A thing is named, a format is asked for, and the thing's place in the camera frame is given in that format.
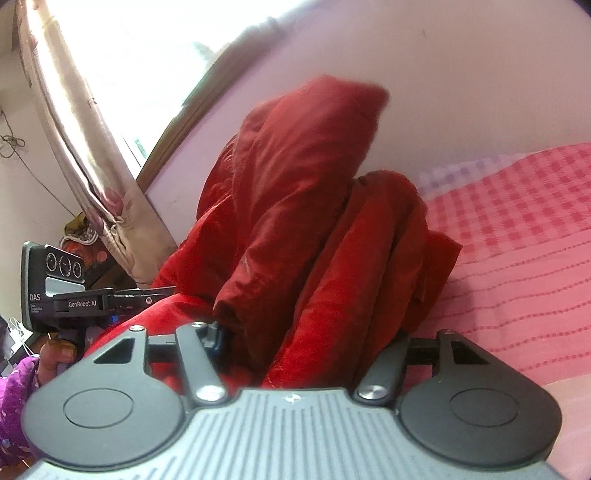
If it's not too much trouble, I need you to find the beige floral curtain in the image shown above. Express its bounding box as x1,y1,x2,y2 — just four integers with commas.
15,0,179,286

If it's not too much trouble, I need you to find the pink checkered bedsheet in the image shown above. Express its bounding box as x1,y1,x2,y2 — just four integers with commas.
406,142,591,480

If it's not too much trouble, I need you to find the brown wooden window frame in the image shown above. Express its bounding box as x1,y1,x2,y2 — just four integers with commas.
137,18,264,197

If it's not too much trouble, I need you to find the person's left forearm purple sleeve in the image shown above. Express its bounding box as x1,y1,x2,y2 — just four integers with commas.
0,355,43,457

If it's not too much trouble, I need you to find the person's left hand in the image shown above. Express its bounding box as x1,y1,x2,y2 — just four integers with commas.
39,338,78,385

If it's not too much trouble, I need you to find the red padded jacket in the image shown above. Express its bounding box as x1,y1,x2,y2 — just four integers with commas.
111,75,464,394

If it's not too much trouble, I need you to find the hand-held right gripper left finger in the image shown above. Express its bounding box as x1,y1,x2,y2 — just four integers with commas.
92,322,227,405

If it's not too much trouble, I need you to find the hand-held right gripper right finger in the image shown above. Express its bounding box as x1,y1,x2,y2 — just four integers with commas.
355,329,491,402

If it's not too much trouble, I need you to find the colourful cloth pile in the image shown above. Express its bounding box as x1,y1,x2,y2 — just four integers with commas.
59,211,118,289

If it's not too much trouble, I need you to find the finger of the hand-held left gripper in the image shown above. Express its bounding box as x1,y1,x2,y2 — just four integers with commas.
109,285,177,311

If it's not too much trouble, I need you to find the thin wall cable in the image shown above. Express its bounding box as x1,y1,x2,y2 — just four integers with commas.
0,105,75,222

